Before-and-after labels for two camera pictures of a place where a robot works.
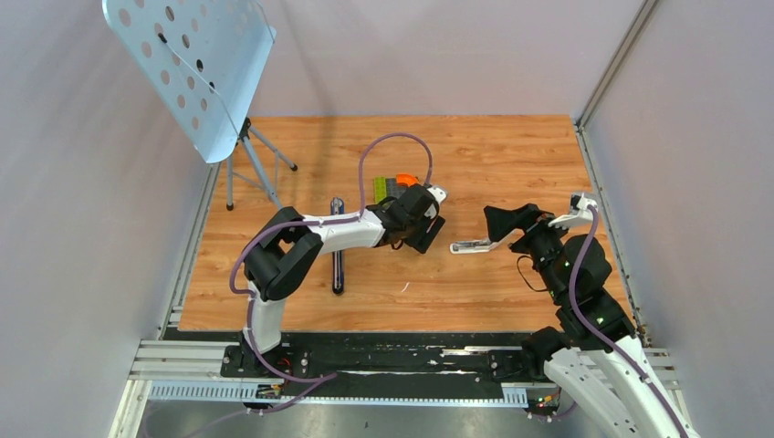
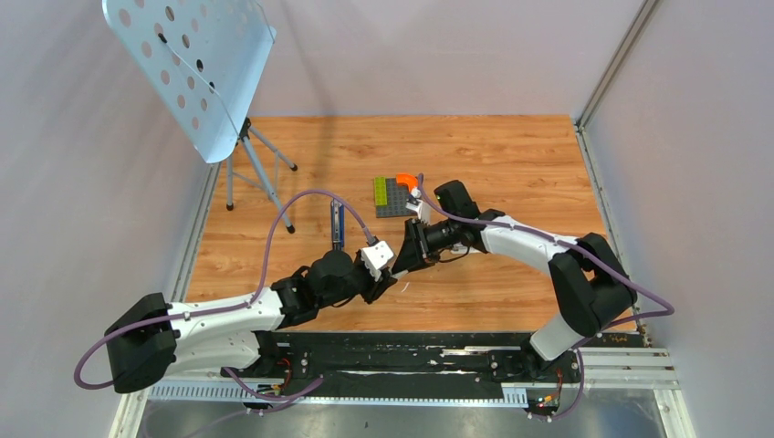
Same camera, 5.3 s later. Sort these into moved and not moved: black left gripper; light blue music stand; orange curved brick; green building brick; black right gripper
Moved: black right gripper; black left gripper
Not moved: orange curved brick; green building brick; light blue music stand
